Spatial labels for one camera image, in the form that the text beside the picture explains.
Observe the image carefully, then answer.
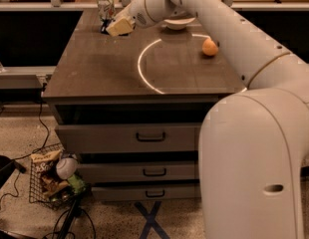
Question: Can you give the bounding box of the blue tape cross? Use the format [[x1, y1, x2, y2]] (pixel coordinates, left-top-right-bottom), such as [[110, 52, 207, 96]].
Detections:
[[135, 201, 170, 239]]

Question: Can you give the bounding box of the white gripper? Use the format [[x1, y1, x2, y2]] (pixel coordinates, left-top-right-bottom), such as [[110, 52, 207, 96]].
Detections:
[[106, 0, 161, 37]]

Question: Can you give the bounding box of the white ceramic bowl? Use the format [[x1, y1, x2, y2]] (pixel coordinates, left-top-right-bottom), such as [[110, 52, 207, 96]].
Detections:
[[164, 18, 194, 31]]

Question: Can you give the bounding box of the grey drawer cabinet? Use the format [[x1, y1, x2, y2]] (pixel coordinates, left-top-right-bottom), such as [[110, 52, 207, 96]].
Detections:
[[43, 10, 244, 188]]

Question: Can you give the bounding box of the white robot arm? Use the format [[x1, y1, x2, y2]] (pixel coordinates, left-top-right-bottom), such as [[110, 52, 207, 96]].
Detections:
[[107, 0, 309, 239]]

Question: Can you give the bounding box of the orange fruit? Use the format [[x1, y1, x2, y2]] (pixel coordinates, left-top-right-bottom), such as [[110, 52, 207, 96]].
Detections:
[[202, 38, 218, 56]]

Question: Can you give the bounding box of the black tripod leg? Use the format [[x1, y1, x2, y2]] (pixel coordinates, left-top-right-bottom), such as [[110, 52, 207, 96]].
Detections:
[[44, 196, 97, 239]]

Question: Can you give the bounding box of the middle grey drawer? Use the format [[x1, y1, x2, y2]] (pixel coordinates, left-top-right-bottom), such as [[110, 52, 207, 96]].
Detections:
[[78, 161, 198, 183]]

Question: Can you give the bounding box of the tan snack bag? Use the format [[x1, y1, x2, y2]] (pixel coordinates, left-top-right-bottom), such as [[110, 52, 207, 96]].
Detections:
[[31, 149, 62, 173]]

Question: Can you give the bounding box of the black wire basket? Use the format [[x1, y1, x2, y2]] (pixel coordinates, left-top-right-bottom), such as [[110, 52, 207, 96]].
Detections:
[[29, 144, 89, 209]]

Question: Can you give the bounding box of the green snack package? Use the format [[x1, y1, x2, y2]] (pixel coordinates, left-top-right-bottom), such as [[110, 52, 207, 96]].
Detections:
[[67, 174, 86, 194]]

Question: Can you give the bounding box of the grey drawer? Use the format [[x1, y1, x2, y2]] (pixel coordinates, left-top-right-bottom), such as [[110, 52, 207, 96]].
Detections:
[[92, 183, 200, 201], [78, 161, 198, 183], [56, 123, 199, 153]]

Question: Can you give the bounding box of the top grey drawer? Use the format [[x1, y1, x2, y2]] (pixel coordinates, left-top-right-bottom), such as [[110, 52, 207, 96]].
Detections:
[[56, 123, 199, 153]]

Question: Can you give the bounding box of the white baseball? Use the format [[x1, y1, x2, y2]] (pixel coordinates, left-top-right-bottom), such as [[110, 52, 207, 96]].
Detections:
[[56, 158, 78, 180]]

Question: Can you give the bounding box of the black floor cable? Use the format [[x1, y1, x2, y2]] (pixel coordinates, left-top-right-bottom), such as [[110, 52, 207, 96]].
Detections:
[[0, 83, 52, 215]]

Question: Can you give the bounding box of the bottom grey drawer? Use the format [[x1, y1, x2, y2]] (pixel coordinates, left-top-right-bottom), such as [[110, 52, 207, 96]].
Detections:
[[92, 183, 200, 201]]

